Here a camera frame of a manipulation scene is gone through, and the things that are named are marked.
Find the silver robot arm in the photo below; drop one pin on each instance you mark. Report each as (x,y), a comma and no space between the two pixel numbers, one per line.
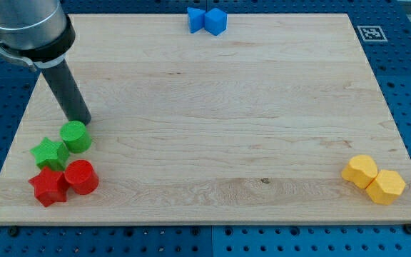
(34,33)

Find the yellow hexagon block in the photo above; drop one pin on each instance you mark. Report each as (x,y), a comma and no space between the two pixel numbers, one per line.
(386,187)

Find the light wooden board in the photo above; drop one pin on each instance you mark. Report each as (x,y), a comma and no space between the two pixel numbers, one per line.
(250,127)

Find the blue cube block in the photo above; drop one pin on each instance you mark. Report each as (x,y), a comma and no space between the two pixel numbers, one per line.
(215,21)

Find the blue triangle block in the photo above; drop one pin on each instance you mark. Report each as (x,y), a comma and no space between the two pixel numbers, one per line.
(195,19)

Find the green cylinder block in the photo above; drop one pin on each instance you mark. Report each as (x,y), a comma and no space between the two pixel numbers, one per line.
(76,137)

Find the red cylinder block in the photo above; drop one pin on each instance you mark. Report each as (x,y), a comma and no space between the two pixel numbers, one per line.
(81,176)

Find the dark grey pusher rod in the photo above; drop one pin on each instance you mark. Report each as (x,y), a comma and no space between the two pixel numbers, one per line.
(65,89)

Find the green star block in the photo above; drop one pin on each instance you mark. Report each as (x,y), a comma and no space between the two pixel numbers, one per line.
(51,154)

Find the yellow heart block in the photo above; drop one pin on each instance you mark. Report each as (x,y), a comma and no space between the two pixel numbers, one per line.
(361,170)

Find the red star block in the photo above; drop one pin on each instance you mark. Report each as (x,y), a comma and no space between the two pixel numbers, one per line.
(49,186)

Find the black white fiducial tag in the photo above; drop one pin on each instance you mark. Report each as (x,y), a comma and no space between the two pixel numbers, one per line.
(370,33)

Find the black board stop bolt left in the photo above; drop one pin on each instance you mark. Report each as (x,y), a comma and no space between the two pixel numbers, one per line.
(13,231)

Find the black board stop bolt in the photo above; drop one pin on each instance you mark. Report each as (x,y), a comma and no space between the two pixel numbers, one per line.
(13,231)
(407,228)

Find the black board stop bolt right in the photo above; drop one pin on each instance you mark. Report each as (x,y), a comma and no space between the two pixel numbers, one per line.
(407,228)

